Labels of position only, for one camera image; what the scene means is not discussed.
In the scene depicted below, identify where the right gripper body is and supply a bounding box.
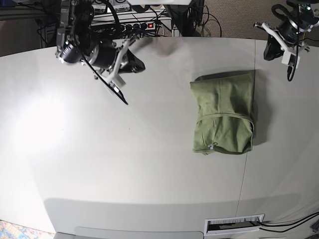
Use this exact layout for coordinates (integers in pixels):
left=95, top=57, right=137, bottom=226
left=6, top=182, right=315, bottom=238
left=93, top=37, right=136, bottom=81

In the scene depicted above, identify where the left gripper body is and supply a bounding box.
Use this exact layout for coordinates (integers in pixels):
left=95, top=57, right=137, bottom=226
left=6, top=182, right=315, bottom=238
left=254, top=22, right=310, bottom=52

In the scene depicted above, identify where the green T-shirt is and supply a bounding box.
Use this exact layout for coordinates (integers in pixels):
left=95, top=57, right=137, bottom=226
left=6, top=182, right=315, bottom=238
left=190, top=73, right=255, bottom=155

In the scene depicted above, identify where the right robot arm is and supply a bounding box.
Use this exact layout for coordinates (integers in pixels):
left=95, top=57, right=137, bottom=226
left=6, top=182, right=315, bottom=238
left=56, top=0, right=146, bottom=78

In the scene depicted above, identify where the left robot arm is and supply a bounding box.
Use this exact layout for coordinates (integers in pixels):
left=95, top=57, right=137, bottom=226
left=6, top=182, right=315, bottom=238
left=254, top=0, right=319, bottom=61

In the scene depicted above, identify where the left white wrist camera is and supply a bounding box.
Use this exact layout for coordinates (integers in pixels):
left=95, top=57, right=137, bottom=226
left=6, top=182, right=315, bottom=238
left=282, top=51, right=300, bottom=68

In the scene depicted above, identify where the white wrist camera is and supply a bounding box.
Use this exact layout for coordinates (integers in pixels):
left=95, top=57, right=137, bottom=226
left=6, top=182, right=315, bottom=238
left=282, top=51, right=300, bottom=68
left=111, top=74, right=126, bottom=89

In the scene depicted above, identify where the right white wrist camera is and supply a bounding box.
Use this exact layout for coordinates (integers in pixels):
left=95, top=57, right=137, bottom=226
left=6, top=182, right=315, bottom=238
left=111, top=74, right=126, bottom=89

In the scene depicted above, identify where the black power strip red switch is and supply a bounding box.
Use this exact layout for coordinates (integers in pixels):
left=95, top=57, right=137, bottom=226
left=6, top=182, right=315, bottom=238
left=91, top=23, right=159, bottom=39

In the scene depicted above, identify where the black cable pair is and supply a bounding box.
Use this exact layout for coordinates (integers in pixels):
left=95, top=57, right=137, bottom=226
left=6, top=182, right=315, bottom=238
left=258, top=213, right=319, bottom=234

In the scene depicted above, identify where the white cable grommet tray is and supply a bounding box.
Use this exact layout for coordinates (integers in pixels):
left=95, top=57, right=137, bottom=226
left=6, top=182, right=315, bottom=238
left=204, top=214, right=265, bottom=236

